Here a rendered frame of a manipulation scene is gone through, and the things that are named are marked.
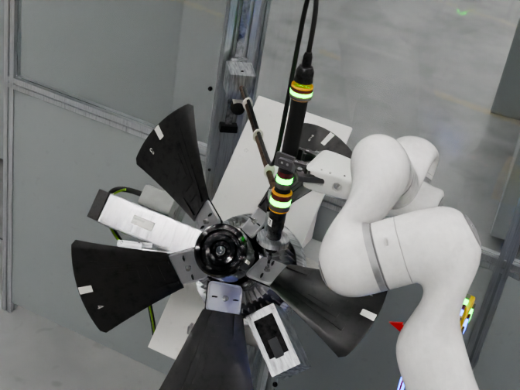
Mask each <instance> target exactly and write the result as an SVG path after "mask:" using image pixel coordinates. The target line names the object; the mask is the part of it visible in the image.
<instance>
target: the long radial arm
mask: <svg viewBox="0 0 520 390"><path fill-rule="evenodd" d="M98 221H99V222H101V223H102V224H104V225H106V226H108V227H110V228H112V229H114V230H116V231H118V232H121V233H122V234H126V235H128V236H129V237H132V238H135V239H137V240H139V241H142V242H148V243H153V244H154V245H156V246H157V247H158V248H161V249H162V250H165V251H181V250H183V249H187V248H192V247H194V246H195V243H196V241H197V239H198V237H199V235H200V234H201V233H202V231H201V230H200V229H197V228H195V227H192V226H190V225H188V224H184V223H183V222H180V221H177V220H175V219H172V218H171V217H167V216H166V215H163V214H160V213H158V212H155V211H154V210H150V209H148V208H146V207H143V206H140V205H138V204H135V203H133V202H131V201H129V200H126V199H123V198H121V197H118V196H115V195H114V194H112V193H110V195H109V198H108V200H107V202H106V204H105V206H104V209H103V211H102V212H101V216H100V217H99V219H98Z"/></svg>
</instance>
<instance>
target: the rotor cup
mask: <svg viewBox="0 0 520 390"><path fill-rule="evenodd" d="M239 229H240V230H241V231H240V230H239ZM256 238H257V237H256ZM220 245H221V246H224V248H225V253H224V254H223V255H218V254H217V253H216V248H217V247H218V246H220ZM261 257H266V251H265V248H263V247H262V246H261V245H260V244H259V243H258V242H257V239H255V240H252V239H251V238H250V237H249V236H248V235H247V234H246V233H243V232H242V229H241V228H239V227H235V226H233V225H231V224H214V225H211V226H210V227H208V228H206V229H205V230H204V231H203V232H202V233H201V234H200V235H199V237H198V239H197V241H196V243H195V246H194V258H195V260H196V263H197V266H198V267H199V269H200V270H201V271H202V272H203V273H204V274H206V275H208V276H209V278H208V279H209V280H210V281H215V282H222V283H227V284H232V285H236V286H241V287H242V291H244V290H246V289H249V288H251V287H252V286H253V285H254V284H255V283H256V282H255V281H252V280H250V279H247V278H245V275H246V272H247V271H248V270H249V269H250V268H251V267H252V266H253V265H254V264H255V263H256V262H257V261H258V260H259V259H260V258H261ZM246 260H248V261H250V264H249V265H248V264H247V263H245V262H246ZM218 279H221V280H223V281H220V280H218Z"/></svg>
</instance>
